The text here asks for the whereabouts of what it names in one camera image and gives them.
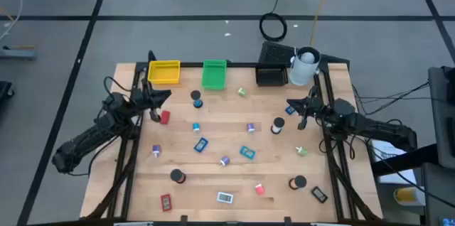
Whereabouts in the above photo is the grey floor stand foot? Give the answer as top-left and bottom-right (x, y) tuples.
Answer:
(0, 44), (37, 60)

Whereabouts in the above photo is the black metal beam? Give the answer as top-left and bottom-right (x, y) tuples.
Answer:
(371, 143), (439, 178)

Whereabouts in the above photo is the teal digital thermometer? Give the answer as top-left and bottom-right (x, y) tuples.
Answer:
(239, 145), (257, 160)

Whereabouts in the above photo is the black aluminium table frame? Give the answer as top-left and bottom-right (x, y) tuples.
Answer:
(85, 50), (384, 226)

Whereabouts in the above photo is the pale cylindrical container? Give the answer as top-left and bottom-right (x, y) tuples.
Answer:
(288, 45), (322, 87)

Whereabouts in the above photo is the green plastic basket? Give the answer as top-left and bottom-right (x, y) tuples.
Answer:
(201, 59), (228, 91)

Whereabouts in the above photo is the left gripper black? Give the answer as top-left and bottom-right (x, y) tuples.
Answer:
(136, 78), (173, 123)

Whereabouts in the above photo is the yellow floor cable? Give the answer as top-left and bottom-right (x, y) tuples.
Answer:
(309, 0), (337, 46)

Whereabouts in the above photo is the black perforated panel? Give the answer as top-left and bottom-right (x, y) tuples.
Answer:
(257, 41), (351, 75)

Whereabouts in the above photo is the grey equipment cart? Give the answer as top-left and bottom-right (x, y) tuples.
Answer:
(421, 65), (455, 226)

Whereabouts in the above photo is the white ball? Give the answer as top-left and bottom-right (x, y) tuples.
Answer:
(299, 51), (316, 65)

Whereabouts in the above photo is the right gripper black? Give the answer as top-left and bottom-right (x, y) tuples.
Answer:
(286, 85), (326, 131)

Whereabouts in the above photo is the yellow plastic basket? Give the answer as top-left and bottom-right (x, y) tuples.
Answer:
(147, 60), (181, 85)

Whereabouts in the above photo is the yellow white container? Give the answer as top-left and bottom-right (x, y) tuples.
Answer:
(392, 186), (427, 208)

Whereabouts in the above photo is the black plastic basket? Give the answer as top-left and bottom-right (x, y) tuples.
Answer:
(255, 65), (289, 87)

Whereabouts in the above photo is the black caster base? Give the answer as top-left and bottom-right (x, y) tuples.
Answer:
(0, 80), (15, 101)

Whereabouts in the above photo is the white paper sheet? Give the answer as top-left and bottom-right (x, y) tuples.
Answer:
(370, 139), (417, 185)

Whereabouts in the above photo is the coiled black cable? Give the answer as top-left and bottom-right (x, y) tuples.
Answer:
(258, 12), (288, 43)

